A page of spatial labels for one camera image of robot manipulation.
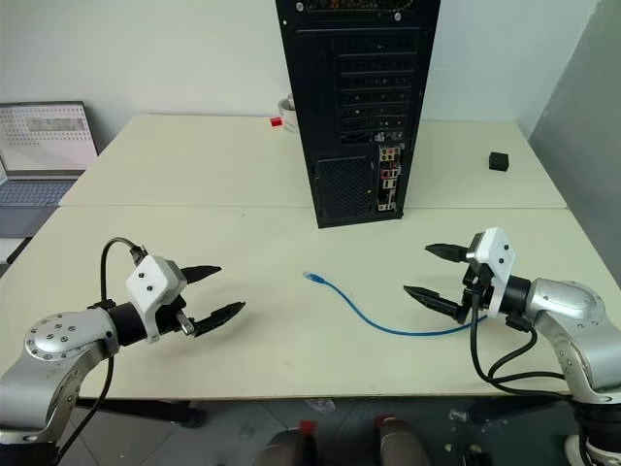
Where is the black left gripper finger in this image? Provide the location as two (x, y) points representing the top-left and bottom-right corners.
(179, 264), (223, 284)
(193, 300), (247, 338)

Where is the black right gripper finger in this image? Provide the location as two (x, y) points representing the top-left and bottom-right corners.
(424, 242), (469, 265)
(403, 284), (461, 320)

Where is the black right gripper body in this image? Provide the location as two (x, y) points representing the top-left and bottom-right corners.
(455, 261), (494, 325)

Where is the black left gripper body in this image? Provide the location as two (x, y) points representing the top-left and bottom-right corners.
(153, 294), (198, 338)

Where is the black table base bar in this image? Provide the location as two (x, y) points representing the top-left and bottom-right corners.
(76, 399), (206, 429)

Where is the dark rounded shape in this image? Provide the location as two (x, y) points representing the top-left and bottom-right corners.
(375, 414), (434, 466)
(253, 418), (322, 466)

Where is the black computer tower case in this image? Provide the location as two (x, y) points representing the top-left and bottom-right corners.
(274, 0), (442, 231)

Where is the grey open laptop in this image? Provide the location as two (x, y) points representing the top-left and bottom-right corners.
(0, 100), (101, 240)

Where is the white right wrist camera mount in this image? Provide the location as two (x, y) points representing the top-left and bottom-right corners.
(464, 226), (516, 319)

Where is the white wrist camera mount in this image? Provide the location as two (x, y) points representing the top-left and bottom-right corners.
(464, 226), (516, 319)
(125, 255), (188, 345)

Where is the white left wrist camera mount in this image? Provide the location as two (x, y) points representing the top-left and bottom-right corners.
(125, 255), (188, 345)

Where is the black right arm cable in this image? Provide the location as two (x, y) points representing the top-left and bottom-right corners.
(467, 279), (579, 400)

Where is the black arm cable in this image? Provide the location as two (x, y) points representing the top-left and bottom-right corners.
(56, 237), (148, 466)
(467, 279), (579, 400)

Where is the blue ethernet cable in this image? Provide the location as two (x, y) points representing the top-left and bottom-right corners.
(302, 271), (489, 337)

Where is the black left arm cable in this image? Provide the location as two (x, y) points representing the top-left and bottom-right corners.
(56, 237), (148, 466)

